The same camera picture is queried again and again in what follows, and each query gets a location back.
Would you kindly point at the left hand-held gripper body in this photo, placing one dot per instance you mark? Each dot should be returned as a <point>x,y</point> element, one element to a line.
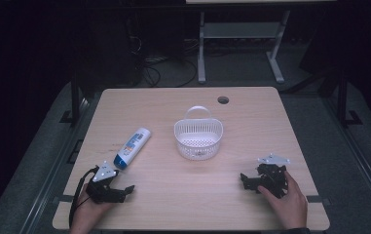
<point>103,174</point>

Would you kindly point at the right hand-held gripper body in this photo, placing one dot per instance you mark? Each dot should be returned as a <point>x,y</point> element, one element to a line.
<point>272,177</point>

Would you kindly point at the white and blue bottle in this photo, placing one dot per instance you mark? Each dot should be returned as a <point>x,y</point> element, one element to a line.
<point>132,148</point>

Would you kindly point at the white plastic basket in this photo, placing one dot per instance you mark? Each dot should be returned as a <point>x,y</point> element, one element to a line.
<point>198,138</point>

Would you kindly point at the person's right hand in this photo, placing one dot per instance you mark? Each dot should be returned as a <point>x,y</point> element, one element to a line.
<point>287,203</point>

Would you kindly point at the person's left hand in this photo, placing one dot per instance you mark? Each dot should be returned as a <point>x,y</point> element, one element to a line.
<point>87,213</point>

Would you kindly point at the dark sleeve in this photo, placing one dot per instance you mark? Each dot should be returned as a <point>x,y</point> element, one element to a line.
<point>298,231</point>

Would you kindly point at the black metal stand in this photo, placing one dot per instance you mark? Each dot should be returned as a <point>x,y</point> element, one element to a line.
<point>75,97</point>
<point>343,97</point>

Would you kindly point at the grey metal table frame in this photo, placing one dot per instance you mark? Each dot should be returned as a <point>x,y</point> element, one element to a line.
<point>238,31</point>

